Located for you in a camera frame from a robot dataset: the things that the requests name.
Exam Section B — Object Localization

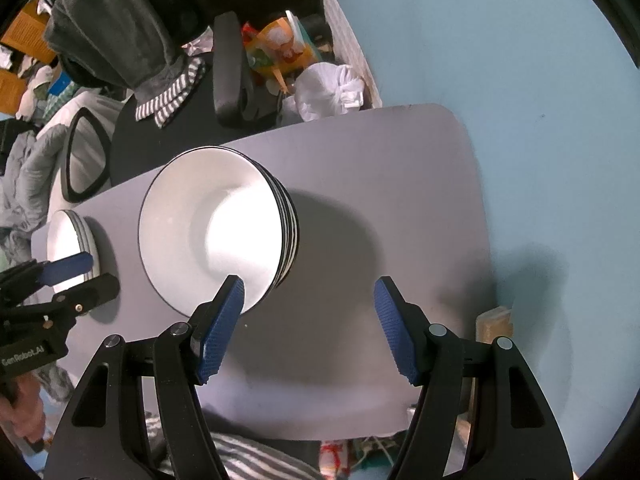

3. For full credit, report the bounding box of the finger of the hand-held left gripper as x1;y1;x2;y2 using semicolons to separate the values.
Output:
0;252;95;296
50;273;121;317

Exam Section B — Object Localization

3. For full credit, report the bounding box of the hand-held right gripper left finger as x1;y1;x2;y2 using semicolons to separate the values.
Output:
44;275;246;480

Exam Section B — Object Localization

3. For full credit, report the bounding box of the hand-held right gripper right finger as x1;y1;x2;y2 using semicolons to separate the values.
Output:
374;276;573;480

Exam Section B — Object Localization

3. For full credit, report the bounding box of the white bowl black rim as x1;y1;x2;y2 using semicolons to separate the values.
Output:
138;146;282;318
250;157;295;288
265;172;301;281
220;148;288;293

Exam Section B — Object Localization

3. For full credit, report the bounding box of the person's left hand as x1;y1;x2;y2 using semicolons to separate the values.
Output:
0;375;48;448

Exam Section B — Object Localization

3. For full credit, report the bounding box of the tan cardboard box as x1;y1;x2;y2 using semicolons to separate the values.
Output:
476;306;515;358

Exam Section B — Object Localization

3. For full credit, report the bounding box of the grey duvet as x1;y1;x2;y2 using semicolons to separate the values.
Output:
0;130;68;246

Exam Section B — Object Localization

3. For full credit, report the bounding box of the grey striped fabric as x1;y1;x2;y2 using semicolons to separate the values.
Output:
145;410;326;480

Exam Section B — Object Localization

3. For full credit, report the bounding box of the teal packet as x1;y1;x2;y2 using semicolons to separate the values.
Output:
350;437;406;471

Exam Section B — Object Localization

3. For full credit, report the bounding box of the red white carton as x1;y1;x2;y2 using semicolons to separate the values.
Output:
320;440;353;477

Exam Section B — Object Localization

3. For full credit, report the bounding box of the black office chair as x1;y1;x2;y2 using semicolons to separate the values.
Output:
60;0;326;206

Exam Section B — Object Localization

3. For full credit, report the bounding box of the light grey bed sheet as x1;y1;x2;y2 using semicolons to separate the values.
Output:
37;92;118;201

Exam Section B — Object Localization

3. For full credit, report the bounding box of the green checkered cloth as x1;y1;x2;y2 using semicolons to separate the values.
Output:
42;77;78;111

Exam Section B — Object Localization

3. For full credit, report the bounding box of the striped towel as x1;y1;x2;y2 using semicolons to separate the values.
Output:
135;57;207;128

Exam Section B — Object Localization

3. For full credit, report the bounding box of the orange cardboard box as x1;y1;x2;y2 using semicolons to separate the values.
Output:
0;0;58;116

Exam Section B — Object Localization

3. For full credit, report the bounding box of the dark grey garment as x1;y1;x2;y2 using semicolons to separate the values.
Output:
44;0;201;106

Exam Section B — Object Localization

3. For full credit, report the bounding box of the white plastic bag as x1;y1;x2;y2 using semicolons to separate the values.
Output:
292;62;366;123

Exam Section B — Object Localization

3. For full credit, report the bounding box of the orange colourful packet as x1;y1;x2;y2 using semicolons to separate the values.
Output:
242;16;321;83

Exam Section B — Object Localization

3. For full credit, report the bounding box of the white gridded panel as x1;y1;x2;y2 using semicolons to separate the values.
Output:
319;0;385;110

